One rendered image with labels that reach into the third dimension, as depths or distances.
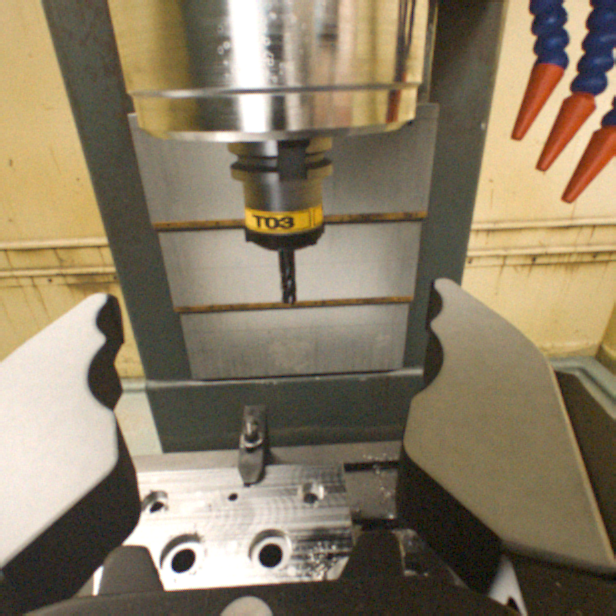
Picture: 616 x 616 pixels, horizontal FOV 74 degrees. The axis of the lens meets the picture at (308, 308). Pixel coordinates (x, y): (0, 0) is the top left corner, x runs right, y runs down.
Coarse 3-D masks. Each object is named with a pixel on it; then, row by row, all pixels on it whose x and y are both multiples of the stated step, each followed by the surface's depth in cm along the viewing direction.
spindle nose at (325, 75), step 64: (128, 0) 16; (192, 0) 15; (256, 0) 15; (320, 0) 15; (384, 0) 16; (128, 64) 18; (192, 64) 16; (256, 64) 16; (320, 64) 16; (384, 64) 17; (192, 128) 18; (256, 128) 17; (320, 128) 17; (384, 128) 19
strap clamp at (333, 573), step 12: (408, 552) 43; (420, 552) 43; (432, 552) 43; (336, 564) 43; (408, 564) 42; (420, 564) 42; (432, 564) 42; (444, 564) 42; (336, 576) 42; (420, 576) 41; (432, 576) 41; (444, 576) 41
